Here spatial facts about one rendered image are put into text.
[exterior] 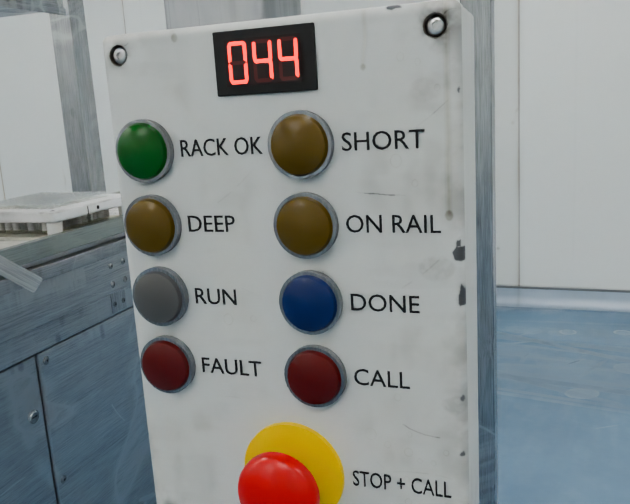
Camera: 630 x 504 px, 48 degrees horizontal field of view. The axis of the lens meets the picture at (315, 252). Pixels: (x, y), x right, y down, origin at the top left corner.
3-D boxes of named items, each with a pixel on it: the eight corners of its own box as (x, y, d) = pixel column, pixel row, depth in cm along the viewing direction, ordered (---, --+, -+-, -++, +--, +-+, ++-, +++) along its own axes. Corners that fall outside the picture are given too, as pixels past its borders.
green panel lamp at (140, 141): (166, 180, 33) (159, 121, 33) (116, 182, 34) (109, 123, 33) (174, 178, 34) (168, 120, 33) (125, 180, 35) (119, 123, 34)
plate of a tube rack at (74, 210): (55, 223, 125) (53, 211, 124) (-50, 223, 134) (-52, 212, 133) (135, 202, 147) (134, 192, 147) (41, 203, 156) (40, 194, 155)
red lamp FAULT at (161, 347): (188, 396, 35) (182, 344, 35) (141, 392, 36) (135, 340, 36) (196, 390, 36) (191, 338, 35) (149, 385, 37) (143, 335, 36)
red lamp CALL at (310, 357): (340, 411, 33) (337, 354, 32) (285, 405, 34) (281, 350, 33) (346, 404, 33) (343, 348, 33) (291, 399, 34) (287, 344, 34)
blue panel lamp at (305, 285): (336, 336, 32) (333, 277, 31) (280, 333, 33) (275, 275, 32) (342, 331, 33) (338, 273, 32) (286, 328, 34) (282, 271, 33)
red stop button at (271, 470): (314, 549, 32) (309, 468, 31) (234, 535, 33) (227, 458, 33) (344, 496, 36) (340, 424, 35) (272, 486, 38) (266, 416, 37)
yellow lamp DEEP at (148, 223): (173, 255, 34) (167, 198, 33) (124, 255, 35) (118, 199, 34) (182, 252, 35) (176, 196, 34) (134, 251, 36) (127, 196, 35)
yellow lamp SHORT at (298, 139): (327, 177, 30) (324, 111, 30) (268, 178, 31) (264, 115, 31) (333, 175, 31) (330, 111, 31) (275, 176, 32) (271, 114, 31)
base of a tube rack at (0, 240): (58, 251, 126) (57, 237, 125) (-46, 249, 135) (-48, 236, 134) (138, 226, 148) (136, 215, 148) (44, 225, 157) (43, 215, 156)
